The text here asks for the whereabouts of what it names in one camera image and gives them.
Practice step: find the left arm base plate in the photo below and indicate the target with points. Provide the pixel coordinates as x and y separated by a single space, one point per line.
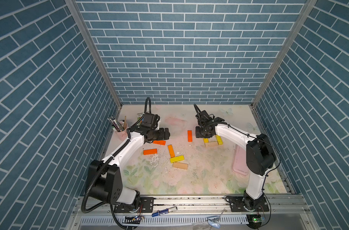
145 204

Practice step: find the pink plastic tray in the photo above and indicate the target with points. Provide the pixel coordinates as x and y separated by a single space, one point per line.
239 165

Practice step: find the amber orange block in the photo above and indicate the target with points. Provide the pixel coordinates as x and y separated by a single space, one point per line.
171 151

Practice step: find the green led circuit board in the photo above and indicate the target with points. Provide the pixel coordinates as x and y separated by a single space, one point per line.
254 221

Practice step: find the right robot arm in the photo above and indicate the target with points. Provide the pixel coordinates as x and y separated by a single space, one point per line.
259 153

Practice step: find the highlighter marker pack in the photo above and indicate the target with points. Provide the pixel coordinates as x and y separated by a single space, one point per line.
139 115

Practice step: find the blue screwdriver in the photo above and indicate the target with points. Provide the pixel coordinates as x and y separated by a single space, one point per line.
164 211

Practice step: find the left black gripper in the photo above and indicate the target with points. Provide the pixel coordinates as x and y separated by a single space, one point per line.
161 136

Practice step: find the pink pen holder cup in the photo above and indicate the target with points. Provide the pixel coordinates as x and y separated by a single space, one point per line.
119 128

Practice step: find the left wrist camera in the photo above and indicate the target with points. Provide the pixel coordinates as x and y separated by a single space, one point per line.
155 121

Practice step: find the aluminium front rail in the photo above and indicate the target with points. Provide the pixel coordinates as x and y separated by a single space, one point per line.
213 204

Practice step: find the blue white tape dispenser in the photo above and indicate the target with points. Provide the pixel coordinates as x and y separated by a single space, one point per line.
213 221

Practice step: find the natural wood block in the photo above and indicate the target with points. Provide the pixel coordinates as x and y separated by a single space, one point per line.
211 144
179 165

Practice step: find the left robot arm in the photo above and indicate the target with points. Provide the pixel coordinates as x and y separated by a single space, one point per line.
104 181

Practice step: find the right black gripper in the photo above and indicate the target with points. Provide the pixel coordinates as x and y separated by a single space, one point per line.
197 133

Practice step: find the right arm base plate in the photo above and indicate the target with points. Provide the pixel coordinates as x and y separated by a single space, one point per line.
247 204

